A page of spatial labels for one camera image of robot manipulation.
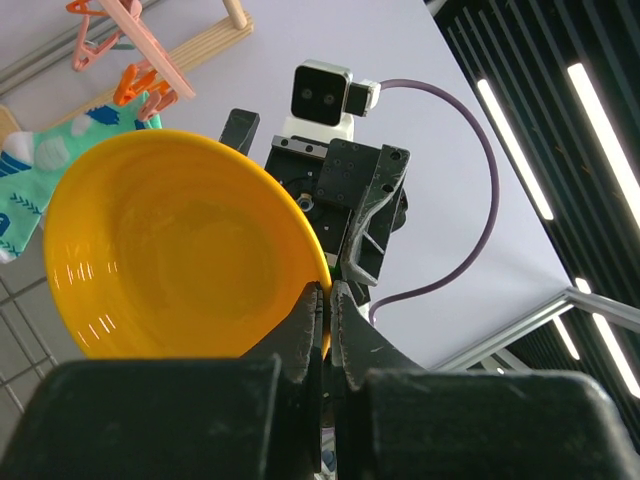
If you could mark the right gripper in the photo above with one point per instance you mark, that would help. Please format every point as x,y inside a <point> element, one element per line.
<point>352,195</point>

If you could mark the yellow bowl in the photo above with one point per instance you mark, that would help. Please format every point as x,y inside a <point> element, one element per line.
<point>165,243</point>

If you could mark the pink round clothes hanger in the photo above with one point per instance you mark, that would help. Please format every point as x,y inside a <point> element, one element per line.
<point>130,55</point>

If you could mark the wooden tray frame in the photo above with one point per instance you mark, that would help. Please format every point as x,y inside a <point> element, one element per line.
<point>236,26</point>

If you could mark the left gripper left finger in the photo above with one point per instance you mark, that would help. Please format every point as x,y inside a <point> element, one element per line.
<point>257,416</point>

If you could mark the grey wire dish rack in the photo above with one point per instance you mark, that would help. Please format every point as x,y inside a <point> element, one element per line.
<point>34,356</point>

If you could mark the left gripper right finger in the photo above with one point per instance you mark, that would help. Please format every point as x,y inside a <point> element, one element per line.
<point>395,420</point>

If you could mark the teal patterned sock front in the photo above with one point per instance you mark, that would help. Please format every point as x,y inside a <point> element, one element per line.
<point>32,164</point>

